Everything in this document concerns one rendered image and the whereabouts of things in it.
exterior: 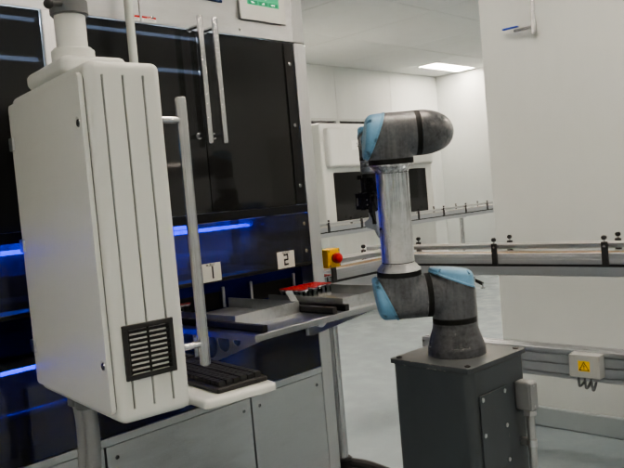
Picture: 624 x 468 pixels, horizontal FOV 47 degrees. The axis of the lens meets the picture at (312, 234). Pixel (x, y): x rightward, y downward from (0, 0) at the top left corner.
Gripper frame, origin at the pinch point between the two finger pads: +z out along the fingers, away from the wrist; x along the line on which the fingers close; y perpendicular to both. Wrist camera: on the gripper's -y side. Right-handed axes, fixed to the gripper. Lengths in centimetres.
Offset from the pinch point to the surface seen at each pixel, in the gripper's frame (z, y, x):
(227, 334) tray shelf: 22, 9, 59
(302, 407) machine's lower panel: 62, 39, 6
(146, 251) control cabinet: -6, -18, 99
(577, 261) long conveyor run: 19, -27, -83
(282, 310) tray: 19.6, 12.1, 35.4
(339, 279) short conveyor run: 21, 50, -32
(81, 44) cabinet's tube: -54, 4, 98
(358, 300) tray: 19.8, 1.1, 12.6
